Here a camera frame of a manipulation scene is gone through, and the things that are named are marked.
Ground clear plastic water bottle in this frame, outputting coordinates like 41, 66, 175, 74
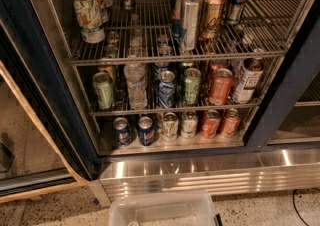
124, 55, 148, 110

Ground green can middle shelf left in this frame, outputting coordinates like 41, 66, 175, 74
93, 71, 114, 110

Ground gold can behind green can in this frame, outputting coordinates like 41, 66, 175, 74
97, 65, 117, 81

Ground black cable on floor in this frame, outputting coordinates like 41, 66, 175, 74
292, 187, 320, 226

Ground left white 7up can bottom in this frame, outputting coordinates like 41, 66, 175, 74
162, 113, 179, 142

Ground top wire shelf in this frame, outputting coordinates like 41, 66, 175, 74
69, 0, 302, 67

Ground clear plastic bin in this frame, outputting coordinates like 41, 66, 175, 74
109, 191, 223, 226

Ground front white 7up tall can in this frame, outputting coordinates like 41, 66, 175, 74
73, 0, 105, 44

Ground right orange can bottom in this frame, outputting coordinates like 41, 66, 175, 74
220, 109, 241, 138

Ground middle wire shelf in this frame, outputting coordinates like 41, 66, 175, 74
88, 56, 278, 118

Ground blue pepsi can middle shelf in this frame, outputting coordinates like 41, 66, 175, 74
157, 70, 176, 108

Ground right white 7up can bottom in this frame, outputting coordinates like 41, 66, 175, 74
181, 110, 198, 138

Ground right blue pepsi can bottom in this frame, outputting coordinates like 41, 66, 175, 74
138, 116, 154, 146

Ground open glass fridge door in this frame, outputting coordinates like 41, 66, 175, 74
0, 0, 97, 202

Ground orange gold tall can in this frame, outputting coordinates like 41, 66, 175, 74
200, 0, 225, 39

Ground steel fridge base grille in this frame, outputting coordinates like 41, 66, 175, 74
89, 148, 320, 207

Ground left blue pepsi can bottom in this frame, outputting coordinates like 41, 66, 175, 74
113, 117, 131, 146

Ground orange soda can middle shelf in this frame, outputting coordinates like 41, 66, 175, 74
209, 68, 233, 106

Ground left orange can bottom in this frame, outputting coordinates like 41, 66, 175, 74
200, 109, 221, 139

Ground front slim silver energy can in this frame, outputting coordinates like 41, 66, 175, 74
178, 0, 203, 51

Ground blue pepsi can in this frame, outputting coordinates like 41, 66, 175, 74
138, 116, 154, 146
113, 117, 131, 146

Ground green can shelf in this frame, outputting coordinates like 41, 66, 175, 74
183, 68, 201, 105
93, 71, 114, 110

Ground wire shelf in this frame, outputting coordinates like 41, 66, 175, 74
69, 0, 302, 67
88, 56, 278, 118

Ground green can middle shelf centre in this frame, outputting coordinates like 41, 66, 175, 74
183, 68, 201, 105

